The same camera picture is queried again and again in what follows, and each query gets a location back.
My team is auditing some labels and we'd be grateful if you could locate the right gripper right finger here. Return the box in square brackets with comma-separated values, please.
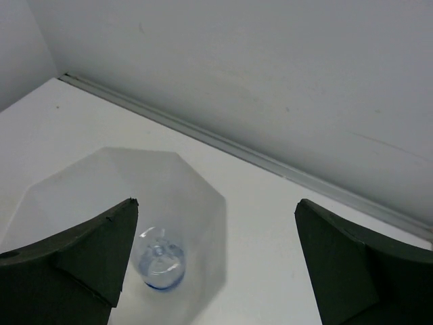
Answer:
[294, 199, 432, 324]

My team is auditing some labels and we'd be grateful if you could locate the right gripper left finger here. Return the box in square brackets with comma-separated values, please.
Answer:
[1, 198, 139, 324]

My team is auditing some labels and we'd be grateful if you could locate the blue label plastic bottle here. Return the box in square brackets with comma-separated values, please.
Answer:
[131, 227, 186, 291]

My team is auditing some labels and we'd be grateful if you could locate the white octagonal plastic bin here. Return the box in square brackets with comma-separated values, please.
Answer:
[1, 148, 227, 324]

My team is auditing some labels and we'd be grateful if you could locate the aluminium frame rail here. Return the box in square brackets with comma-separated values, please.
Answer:
[59, 73, 432, 242]

